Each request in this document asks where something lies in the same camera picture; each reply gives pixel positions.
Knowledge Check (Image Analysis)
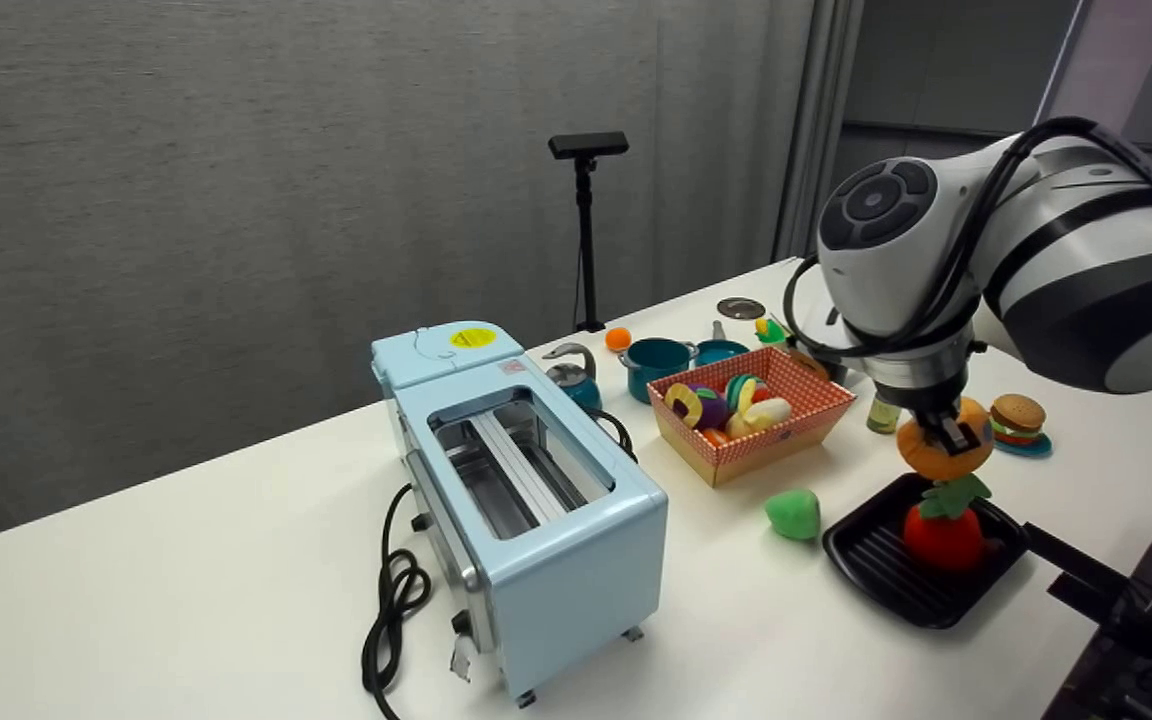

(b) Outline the striped watermelon plush toy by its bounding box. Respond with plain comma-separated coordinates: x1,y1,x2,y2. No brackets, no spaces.
726,370,763,407

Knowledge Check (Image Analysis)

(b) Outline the purple plush toy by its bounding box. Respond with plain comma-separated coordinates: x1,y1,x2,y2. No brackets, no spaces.
697,391,734,428

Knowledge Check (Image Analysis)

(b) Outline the red tomato plush toy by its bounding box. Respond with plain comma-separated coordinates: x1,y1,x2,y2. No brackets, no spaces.
899,505,985,570

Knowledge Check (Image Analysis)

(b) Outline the small orange ball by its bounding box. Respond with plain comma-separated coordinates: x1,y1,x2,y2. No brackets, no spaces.
604,323,631,357

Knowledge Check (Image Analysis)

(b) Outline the yellow banana plush toy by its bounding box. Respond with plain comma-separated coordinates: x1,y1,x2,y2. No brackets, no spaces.
727,394,791,436

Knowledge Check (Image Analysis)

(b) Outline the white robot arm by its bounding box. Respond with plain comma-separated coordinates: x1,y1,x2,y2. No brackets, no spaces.
785,115,1152,455

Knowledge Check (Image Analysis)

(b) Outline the teal toy pot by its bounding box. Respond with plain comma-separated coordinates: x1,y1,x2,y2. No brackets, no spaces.
626,336,744,401

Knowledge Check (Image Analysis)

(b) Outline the orange checkered cardboard box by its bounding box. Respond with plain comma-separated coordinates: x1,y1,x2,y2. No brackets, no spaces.
650,347,854,482

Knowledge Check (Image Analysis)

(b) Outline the toy burger on plate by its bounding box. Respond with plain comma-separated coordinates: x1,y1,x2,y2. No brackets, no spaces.
987,391,1053,455

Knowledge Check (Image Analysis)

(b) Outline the teal toy kettle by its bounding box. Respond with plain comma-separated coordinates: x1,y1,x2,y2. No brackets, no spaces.
545,342,604,415

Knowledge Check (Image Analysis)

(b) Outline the small green tin can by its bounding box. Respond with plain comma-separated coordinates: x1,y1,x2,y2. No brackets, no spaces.
867,394,899,436

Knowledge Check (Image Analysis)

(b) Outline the black power cable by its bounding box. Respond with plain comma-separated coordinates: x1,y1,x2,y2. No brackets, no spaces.
357,480,438,720

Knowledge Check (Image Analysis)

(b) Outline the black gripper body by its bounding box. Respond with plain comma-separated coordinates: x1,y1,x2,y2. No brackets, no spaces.
867,336,971,412

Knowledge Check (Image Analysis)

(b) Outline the silver tin can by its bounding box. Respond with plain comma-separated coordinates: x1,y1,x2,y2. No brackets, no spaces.
717,296,763,323

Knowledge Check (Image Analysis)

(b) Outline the light blue toaster oven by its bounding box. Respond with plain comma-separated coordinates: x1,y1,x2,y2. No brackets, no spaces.
371,319,669,708

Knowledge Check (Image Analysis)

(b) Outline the pineapple slice toy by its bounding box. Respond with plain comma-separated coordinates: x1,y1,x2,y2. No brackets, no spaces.
664,382,706,428

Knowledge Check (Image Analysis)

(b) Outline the black oven tray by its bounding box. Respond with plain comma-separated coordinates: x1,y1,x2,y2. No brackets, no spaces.
823,473,1026,626

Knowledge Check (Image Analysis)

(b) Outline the green pear plush toy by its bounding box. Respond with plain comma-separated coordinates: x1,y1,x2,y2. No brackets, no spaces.
763,489,823,544

